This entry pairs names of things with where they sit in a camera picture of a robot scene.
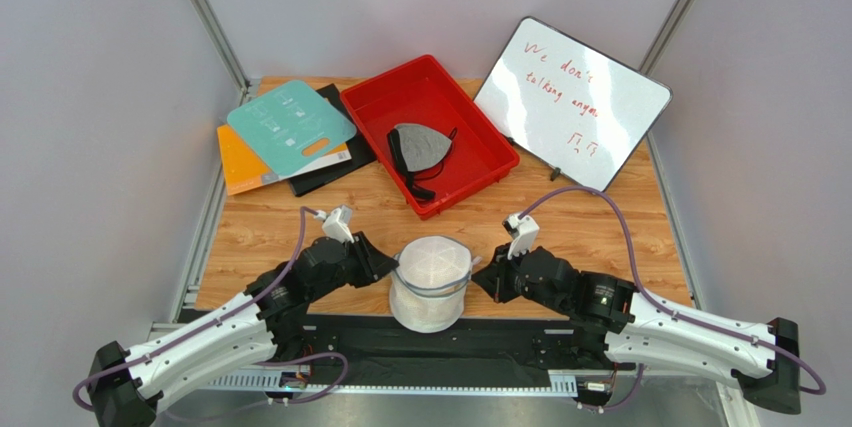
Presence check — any white whiteboard with writing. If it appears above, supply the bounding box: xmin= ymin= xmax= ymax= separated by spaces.
xmin=474 ymin=16 xmax=673 ymax=191

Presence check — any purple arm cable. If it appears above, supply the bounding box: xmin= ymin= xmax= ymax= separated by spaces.
xmin=71 ymin=205 xmax=322 ymax=413
xmin=516 ymin=185 xmax=828 ymax=397

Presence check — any red plastic tray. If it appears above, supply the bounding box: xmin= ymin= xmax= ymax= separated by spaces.
xmin=341 ymin=55 xmax=520 ymax=220

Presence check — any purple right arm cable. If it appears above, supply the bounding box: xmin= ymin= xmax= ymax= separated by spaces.
xmin=516 ymin=185 xmax=828 ymax=397

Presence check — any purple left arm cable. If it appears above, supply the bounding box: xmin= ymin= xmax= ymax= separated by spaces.
xmin=71 ymin=205 xmax=322 ymax=413

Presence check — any white mesh laundry bag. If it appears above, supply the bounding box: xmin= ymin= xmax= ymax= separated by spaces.
xmin=389 ymin=235 xmax=481 ymax=334

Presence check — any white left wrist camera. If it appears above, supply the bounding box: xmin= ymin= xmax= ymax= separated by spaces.
xmin=313 ymin=205 xmax=355 ymax=244

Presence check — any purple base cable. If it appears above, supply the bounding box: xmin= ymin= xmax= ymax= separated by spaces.
xmin=252 ymin=351 xmax=350 ymax=408

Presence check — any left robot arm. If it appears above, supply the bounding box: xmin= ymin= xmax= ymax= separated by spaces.
xmin=81 ymin=232 xmax=399 ymax=426

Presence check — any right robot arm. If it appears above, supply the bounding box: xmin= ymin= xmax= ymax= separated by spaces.
xmin=472 ymin=246 xmax=801 ymax=415

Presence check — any grey black bra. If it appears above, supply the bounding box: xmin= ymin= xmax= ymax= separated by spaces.
xmin=386 ymin=123 xmax=458 ymax=202

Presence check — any black folder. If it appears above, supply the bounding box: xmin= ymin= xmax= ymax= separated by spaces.
xmin=288 ymin=84 xmax=376 ymax=197

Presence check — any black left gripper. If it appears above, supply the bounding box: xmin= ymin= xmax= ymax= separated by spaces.
xmin=309 ymin=230 xmax=400 ymax=301

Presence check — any orange folder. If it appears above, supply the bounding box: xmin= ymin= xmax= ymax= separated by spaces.
xmin=216 ymin=125 xmax=352 ymax=196

